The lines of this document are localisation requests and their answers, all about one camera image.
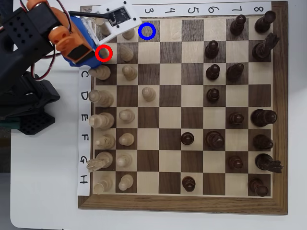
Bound dark wooden bishop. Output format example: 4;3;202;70
252;134;274;150
225;63;245;82

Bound wooden chessboard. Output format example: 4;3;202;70
77;1;289;216

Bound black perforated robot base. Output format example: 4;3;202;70
14;70;61;136

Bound light wooden pawn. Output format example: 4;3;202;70
119;45;134;62
118;132;135;146
118;109;136;124
121;28;135;40
121;65;138;81
116;152;133;168
141;87;156;102
118;174;134;192

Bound light wooden queen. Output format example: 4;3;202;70
88;89;115;108

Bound black camera cable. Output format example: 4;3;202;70
68;11;115;20

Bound dark wooden pawn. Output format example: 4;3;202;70
205;64;221;81
181;176;196;193
180;132;195;146
206;88;221;104
204;40;220;60
227;112;245;127
229;14;247;36
226;155;244;170

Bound dark wooden rook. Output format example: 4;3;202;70
254;10;277;34
248;178;269;197

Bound dark wooden king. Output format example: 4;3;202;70
250;109;278;127

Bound black camera circuit board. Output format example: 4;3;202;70
109;7;131;26

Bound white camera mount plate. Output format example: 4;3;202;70
94;0;142;46

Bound white letter label strip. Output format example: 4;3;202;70
77;68;93;196

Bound white number label strip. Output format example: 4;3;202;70
134;1;272;18

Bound light wooden bishop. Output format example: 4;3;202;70
95;134;117;150
88;64;112;81

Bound light wooden king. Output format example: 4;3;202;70
88;112;115;131

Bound dark wooden knight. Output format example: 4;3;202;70
254;153;283;174
251;32;280;62

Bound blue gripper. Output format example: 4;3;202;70
62;16;103;69

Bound green table clamp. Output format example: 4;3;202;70
0;119;21;130

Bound dark wooden queen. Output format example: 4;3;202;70
204;130;225;150

